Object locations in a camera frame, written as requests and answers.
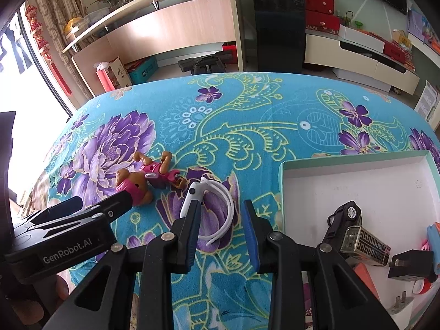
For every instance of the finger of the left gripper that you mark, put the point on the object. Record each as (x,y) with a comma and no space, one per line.
(99,209)
(60,210)

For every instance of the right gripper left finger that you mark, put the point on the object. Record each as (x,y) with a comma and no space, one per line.
(104,299)

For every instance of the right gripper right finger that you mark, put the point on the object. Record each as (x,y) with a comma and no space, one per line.
(339,298)

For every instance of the pink dog figurine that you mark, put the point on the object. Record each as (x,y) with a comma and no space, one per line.
(150,173)

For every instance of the white power adapter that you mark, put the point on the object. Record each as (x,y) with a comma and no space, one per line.
(402,302)

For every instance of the gold black patterned lighter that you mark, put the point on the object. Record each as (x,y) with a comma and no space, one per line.
(360,244)

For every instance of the black power adapter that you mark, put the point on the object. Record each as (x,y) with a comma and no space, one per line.
(412,265)

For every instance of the pink blue smartwatch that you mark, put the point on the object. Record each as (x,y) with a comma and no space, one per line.
(421,286)

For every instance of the white smartwatch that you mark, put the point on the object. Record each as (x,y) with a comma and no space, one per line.
(219,209)

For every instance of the black toy car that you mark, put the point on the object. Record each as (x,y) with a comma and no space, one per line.
(347,215)

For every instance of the orange blue toy gun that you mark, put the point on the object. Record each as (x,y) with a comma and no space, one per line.
(433,237)

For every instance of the person's left hand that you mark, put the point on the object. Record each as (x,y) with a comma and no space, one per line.
(31,311)

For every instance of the green shallow cardboard tray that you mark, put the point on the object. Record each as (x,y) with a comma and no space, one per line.
(397,192)

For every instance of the floral blue tablecloth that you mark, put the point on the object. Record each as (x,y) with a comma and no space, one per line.
(236,128)

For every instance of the teal storage box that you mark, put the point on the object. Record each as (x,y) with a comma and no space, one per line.
(141,70)

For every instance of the black exercise stepper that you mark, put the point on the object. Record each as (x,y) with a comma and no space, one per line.
(213,63)

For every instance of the red hanging decoration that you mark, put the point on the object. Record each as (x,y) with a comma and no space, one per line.
(43,46)

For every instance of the cream TV stand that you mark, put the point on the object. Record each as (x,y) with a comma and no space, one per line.
(333,51)

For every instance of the black cabinet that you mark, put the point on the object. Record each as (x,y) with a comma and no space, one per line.
(280,35)

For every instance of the white flat box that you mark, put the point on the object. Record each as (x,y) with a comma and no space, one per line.
(361,38)

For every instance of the red gift box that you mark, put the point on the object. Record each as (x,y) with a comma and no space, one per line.
(322,22)

